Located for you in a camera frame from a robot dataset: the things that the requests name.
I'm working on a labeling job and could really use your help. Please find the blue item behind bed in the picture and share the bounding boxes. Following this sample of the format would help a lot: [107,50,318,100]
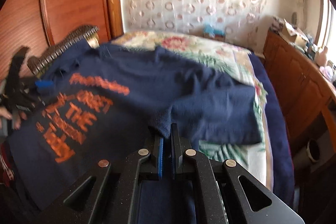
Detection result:
[203,25,226,41]

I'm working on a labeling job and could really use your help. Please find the wooden louvered wardrobe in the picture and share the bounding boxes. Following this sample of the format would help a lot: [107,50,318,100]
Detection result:
[1,0,123,78]

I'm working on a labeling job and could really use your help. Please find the cardboard box on sideboard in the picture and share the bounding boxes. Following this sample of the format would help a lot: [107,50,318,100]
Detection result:
[280,20,309,48]

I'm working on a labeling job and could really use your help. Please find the brown patterned pillow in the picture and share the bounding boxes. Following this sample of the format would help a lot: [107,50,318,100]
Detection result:
[27,24,99,78]

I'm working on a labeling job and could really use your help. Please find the wooden sideboard cabinet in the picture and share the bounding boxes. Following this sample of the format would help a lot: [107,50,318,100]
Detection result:
[263,31,335,153]

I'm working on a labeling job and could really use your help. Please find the navy blue printed t-shirt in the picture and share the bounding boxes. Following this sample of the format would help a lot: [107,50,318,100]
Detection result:
[7,41,261,209]

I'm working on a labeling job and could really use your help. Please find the navy blue blanket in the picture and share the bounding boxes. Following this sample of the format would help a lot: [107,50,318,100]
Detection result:
[249,53,294,207]

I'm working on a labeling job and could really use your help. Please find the floral leaf bed quilt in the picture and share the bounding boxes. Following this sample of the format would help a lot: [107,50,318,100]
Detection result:
[112,31,273,190]

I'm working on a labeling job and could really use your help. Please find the left hand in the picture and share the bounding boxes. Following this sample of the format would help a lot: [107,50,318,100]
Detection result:
[0,106,27,130]

